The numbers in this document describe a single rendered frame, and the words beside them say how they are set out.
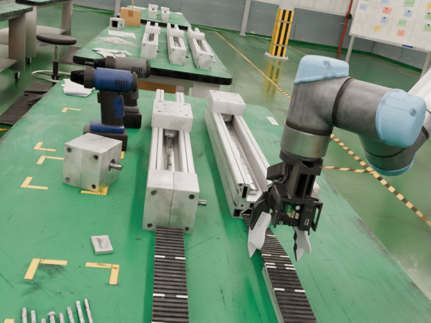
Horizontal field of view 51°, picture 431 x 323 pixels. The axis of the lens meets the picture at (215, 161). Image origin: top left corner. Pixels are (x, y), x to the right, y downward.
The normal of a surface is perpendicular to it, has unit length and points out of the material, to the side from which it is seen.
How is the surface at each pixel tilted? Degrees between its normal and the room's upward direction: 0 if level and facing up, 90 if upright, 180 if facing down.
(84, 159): 90
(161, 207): 90
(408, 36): 90
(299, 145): 90
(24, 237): 0
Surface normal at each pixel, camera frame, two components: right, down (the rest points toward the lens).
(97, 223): 0.16, -0.92
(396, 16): -0.88, 0.02
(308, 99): -0.62, 0.18
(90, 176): -0.26, 0.29
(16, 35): 0.12, 0.37
